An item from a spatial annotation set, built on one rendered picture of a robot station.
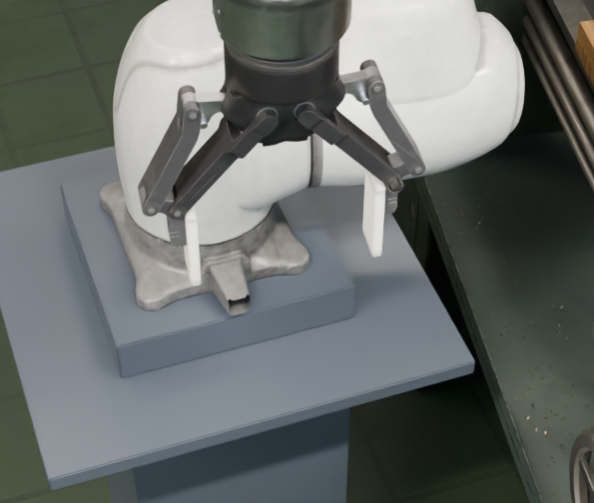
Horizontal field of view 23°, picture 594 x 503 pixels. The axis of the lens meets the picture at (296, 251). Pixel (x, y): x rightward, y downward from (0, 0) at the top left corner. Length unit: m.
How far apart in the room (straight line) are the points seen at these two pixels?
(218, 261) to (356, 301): 0.17
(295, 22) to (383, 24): 0.47
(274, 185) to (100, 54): 1.71
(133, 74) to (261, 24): 0.48
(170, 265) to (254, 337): 0.11
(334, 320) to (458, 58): 0.31
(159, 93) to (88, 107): 1.62
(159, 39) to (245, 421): 0.38
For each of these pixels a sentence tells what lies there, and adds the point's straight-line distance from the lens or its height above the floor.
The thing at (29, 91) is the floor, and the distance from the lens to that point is 3.00.
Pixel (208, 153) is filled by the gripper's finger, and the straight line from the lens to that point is 0.99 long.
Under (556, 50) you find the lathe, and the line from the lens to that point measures 1.80.
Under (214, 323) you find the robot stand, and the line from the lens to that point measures 1.44.
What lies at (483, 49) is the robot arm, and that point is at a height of 1.03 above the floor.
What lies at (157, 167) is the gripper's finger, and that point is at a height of 1.21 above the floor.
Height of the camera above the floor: 1.88
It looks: 46 degrees down
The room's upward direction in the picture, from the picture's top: straight up
